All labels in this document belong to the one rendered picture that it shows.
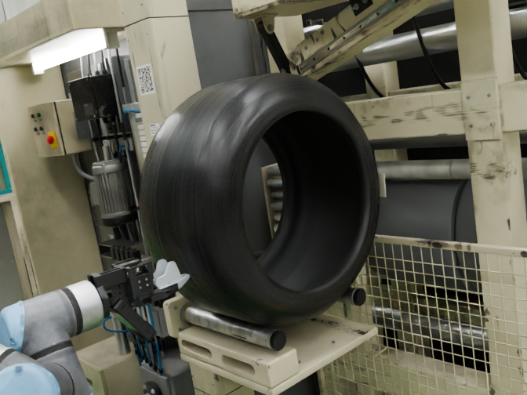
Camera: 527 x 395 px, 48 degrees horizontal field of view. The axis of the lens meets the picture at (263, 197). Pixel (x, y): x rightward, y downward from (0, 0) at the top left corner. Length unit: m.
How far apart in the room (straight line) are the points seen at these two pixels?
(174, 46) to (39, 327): 0.82
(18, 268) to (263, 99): 0.93
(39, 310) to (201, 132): 0.45
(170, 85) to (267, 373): 0.75
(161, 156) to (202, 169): 0.15
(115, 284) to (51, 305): 0.13
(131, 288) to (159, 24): 0.71
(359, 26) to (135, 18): 0.57
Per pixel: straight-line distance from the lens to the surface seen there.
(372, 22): 1.54
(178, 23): 1.61
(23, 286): 1.85
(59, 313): 1.10
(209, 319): 1.48
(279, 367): 1.34
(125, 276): 1.17
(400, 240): 1.61
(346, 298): 1.51
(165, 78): 1.56
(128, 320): 1.19
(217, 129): 1.20
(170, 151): 1.27
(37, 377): 0.94
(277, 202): 1.90
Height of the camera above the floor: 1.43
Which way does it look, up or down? 10 degrees down
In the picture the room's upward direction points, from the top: 9 degrees counter-clockwise
